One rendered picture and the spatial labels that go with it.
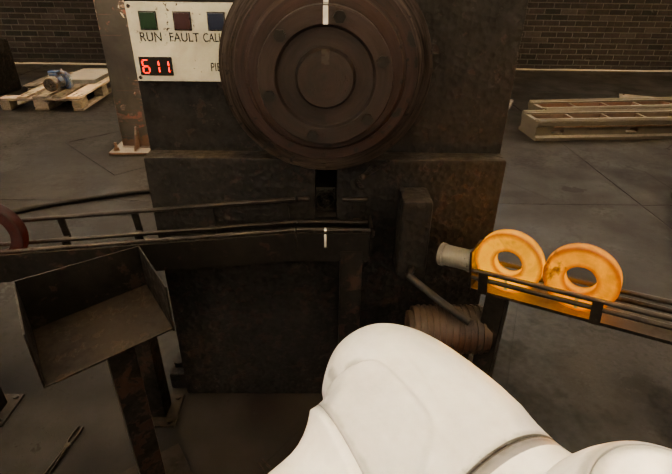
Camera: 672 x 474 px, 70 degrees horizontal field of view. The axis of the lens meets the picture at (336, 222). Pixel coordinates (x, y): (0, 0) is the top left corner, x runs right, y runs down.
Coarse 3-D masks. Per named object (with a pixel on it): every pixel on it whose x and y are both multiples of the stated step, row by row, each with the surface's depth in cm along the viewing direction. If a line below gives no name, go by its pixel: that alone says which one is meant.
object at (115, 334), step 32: (128, 256) 114; (32, 288) 104; (64, 288) 108; (96, 288) 113; (128, 288) 118; (160, 288) 105; (32, 320) 107; (64, 320) 110; (96, 320) 109; (128, 320) 109; (160, 320) 108; (32, 352) 90; (64, 352) 101; (96, 352) 101; (128, 352) 110; (128, 384) 113; (128, 416) 117
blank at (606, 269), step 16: (560, 256) 104; (576, 256) 102; (592, 256) 101; (608, 256) 100; (544, 272) 108; (560, 272) 106; (592, 272) 102; (608, 272) 100; (560, 288) 107; (576, 288) 107; (592, 288) 105; (608, 288) 101
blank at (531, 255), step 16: (496, 240) 112; (512, 240) 109; (528, 240) 108; (480, 256) 116; (496, 256) 115; (528, 256) 109; (544, 256) 110; (496, 272) 115; (512, 272) 115; (528, 272) 110; (528, 288) 112
